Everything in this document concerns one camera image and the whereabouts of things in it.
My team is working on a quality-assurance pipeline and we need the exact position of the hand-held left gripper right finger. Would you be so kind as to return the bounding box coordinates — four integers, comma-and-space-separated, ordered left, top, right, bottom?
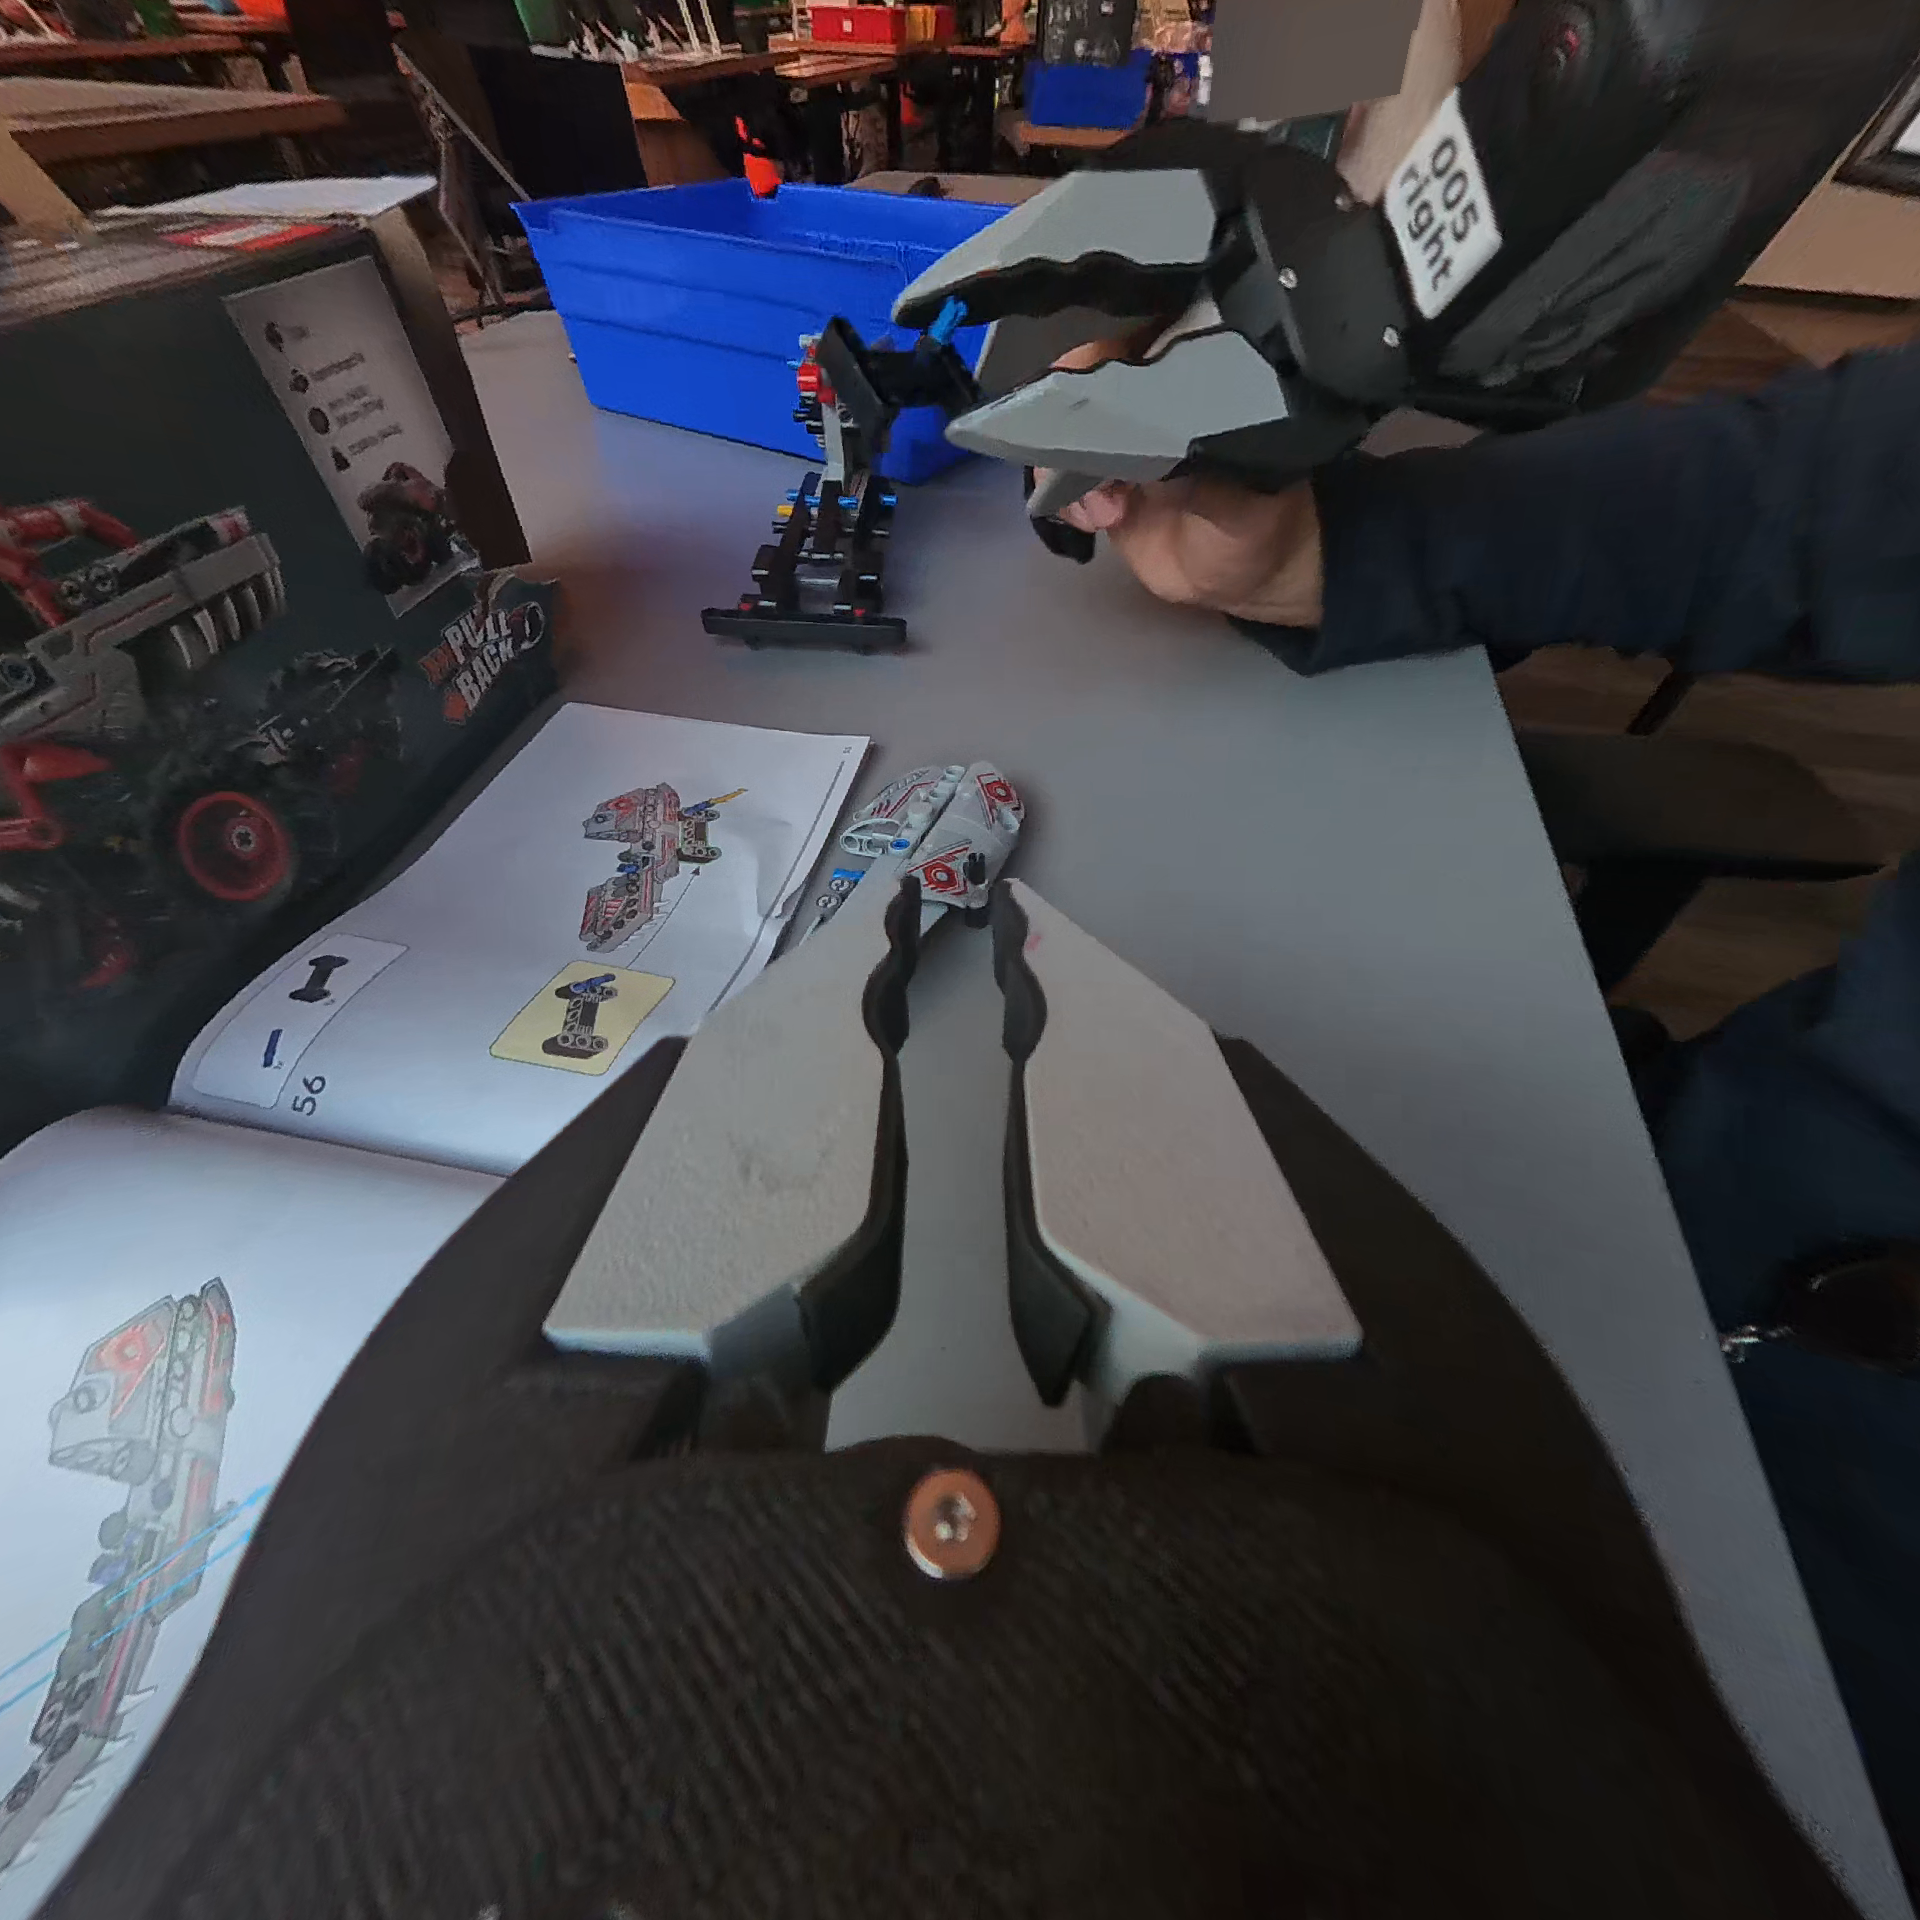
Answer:
990, 883, 1365, 1413

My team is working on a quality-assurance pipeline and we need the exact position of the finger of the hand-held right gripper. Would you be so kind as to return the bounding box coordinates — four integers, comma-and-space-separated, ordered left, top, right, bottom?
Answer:
892, 169, 1221, 326
948, 334, 1291, 484

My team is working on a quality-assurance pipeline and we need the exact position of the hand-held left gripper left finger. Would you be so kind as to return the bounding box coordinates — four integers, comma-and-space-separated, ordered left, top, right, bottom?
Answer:
545, 873, 922, 1397

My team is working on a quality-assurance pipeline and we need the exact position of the small black lego frame piece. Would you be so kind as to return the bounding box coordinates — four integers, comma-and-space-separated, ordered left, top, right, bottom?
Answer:
809, 297, 985, 460

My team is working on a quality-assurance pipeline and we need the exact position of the grey lego panel assembly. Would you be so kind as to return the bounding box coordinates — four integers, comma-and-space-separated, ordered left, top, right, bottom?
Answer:
780, 760, 1029, 961

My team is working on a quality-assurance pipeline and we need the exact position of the person's right forearm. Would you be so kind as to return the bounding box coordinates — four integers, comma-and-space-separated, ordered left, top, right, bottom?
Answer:
1230, 345, 1920, 681

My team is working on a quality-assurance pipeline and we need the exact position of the lego instruction booklet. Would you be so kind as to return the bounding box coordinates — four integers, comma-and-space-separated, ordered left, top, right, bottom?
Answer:
0, 702, 875, 1920

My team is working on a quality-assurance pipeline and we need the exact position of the black lego chassis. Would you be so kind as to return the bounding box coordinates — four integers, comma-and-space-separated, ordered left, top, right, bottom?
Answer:
702, 345, 913, 655

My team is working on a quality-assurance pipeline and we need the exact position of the lego set cardboard box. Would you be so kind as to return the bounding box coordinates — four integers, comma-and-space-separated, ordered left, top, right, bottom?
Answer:
0, 209, 559, 1112

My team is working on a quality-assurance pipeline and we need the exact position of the person's right hand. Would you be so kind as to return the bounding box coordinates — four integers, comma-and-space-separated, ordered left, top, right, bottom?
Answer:
1063, 477, 1331, 628

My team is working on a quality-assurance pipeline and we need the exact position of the small blue crate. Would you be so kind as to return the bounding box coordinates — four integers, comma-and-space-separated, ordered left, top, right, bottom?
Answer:
1030, 52, 1163, 134

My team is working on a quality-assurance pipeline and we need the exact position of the wooden table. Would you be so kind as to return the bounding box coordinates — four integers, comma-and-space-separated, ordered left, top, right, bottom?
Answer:
621, 45, 1037, 144
0, 76, 349, 169

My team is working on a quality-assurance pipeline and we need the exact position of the blue plastic bin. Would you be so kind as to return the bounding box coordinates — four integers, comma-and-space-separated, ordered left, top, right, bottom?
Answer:
510, 180, 1022, 488

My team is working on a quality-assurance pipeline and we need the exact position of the dark office chair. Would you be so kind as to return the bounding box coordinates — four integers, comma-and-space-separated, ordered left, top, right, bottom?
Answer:
1612, 870, 1920, 1862

